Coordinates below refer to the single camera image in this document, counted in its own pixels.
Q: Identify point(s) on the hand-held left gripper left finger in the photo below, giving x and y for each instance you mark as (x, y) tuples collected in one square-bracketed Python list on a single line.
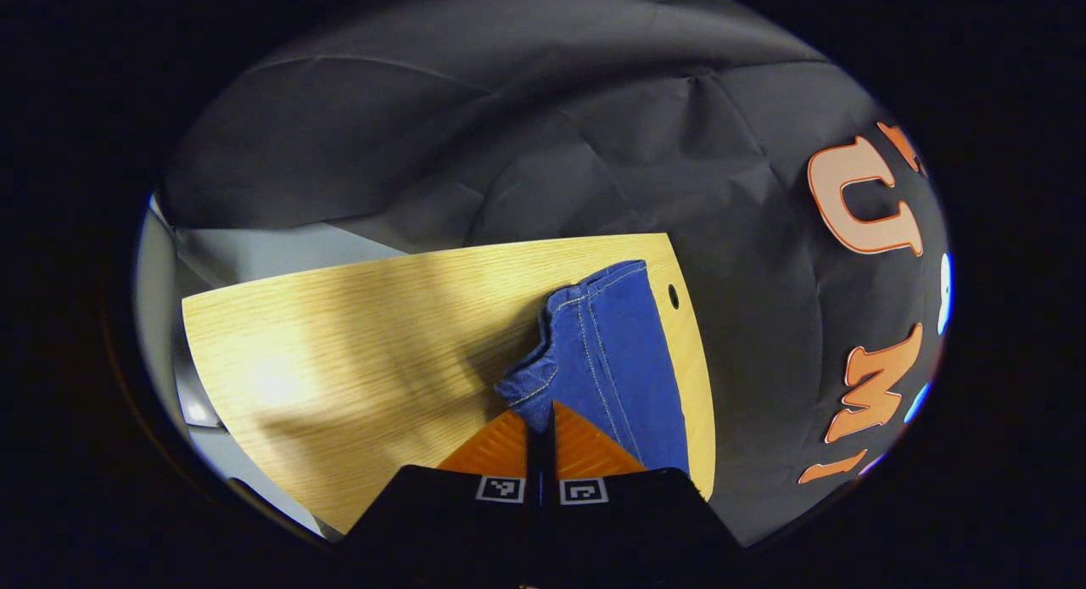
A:
[(458, 513)]

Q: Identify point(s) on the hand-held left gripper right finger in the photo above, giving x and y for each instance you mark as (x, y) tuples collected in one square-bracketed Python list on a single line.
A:
[(636, 513)]

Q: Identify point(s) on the blue jeans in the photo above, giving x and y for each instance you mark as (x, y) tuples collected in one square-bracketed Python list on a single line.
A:
[(615, 351)]

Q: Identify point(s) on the black backdrop cloth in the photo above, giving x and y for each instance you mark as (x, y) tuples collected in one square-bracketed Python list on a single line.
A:
[(551, 131)]

